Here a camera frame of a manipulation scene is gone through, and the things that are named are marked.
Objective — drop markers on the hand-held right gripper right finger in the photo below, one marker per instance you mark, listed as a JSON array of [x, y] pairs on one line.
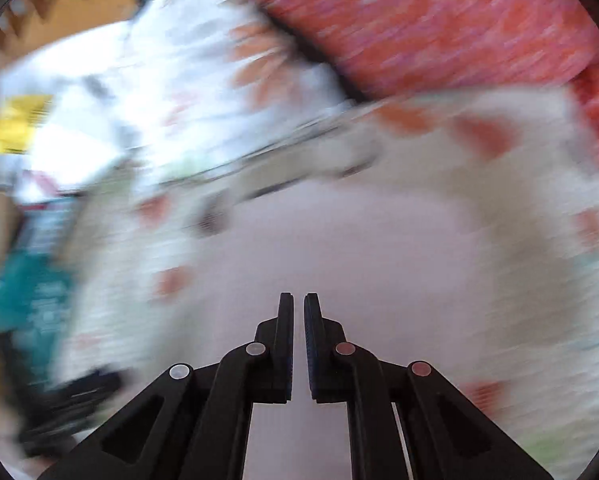
[[310, 350]]

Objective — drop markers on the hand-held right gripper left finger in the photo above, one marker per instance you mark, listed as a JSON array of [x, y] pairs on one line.
[[282, 350]]

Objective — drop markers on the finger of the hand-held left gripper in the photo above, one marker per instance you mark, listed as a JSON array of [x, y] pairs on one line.
[[92, 386]]

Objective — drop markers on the pale pink small garment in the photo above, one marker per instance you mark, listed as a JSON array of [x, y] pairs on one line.
[[354, 250]]

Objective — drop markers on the teal box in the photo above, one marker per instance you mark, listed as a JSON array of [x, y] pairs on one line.
[[34, 280]]

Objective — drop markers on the white paper bag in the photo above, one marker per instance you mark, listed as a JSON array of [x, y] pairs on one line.
[[69, 150]]

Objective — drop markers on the yellow plastic bag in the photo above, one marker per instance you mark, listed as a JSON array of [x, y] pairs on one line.
[[14, 125]]

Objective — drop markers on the quilted patchwork blanket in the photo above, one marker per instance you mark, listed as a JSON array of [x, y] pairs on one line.
[[519, 170]]

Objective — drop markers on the white floral pillow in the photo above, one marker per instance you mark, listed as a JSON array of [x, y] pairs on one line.
[[189, 60]]

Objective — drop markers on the orange floral sheet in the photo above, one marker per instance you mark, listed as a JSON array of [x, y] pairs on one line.
[[429, 25]]

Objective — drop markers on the wooden staircase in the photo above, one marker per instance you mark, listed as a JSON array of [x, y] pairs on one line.
[[54, 25]]

